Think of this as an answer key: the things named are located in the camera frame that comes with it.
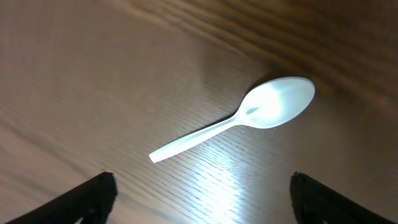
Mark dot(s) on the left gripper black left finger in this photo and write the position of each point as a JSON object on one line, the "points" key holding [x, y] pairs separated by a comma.
{"points": [[91, 203]]}

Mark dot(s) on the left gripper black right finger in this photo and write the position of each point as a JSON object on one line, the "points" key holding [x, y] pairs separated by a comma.
{"points": [[315, 203]]}

